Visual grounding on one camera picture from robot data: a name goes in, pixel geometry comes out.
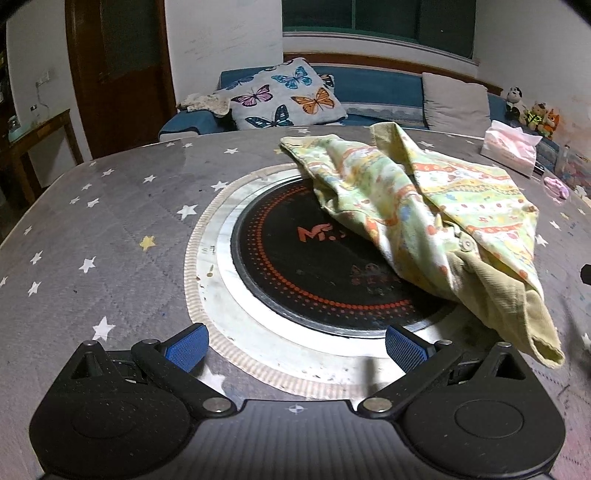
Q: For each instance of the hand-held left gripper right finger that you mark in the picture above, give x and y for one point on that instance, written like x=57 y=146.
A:
x=404 y=348

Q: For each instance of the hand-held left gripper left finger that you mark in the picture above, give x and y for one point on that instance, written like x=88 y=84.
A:
x=187 y=350

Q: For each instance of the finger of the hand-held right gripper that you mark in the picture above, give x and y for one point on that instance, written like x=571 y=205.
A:
x=586 y=273

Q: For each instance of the small pink toy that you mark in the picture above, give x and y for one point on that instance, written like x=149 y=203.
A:
x=556 y=187

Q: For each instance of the clear plastic storage box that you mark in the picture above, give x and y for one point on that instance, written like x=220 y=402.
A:
x=575 y=168

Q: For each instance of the round black induction cooktop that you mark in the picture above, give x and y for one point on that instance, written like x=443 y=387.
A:
x=300 y=267

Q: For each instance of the grey star tablecloth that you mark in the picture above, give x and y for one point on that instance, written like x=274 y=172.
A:
x=115 y=221

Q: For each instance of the pink tissue pack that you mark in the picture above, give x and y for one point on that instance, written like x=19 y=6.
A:
x=508 y=147

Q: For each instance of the orange fox plush toy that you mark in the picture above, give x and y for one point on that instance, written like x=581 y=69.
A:
x=551 y=122

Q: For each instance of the yellow plush toy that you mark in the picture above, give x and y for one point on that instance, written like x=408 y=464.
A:
x=535 y=116

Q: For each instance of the panda plush toy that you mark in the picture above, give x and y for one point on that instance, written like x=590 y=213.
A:
x=514 y=104

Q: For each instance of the plain grey pillow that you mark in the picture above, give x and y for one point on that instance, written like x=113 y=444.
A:
x=455 y=101

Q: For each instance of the crumpled beige cloth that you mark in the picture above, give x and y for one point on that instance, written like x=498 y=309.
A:
x=203 y=101

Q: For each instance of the blue sofa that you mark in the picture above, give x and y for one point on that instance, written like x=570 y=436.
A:
x=383 y=90

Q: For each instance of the wooden side table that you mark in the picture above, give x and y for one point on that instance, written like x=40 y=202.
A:
x=32 y=138

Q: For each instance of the butterfly print pillow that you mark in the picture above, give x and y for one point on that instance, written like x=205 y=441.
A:
x=286 y=97

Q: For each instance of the brown wooden door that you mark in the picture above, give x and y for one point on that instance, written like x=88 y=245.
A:
x=124 y=74

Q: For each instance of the dark window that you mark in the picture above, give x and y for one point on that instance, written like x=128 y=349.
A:
x=378 y=21

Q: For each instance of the white wall socket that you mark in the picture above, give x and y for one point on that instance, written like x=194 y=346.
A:
x=42 y=78

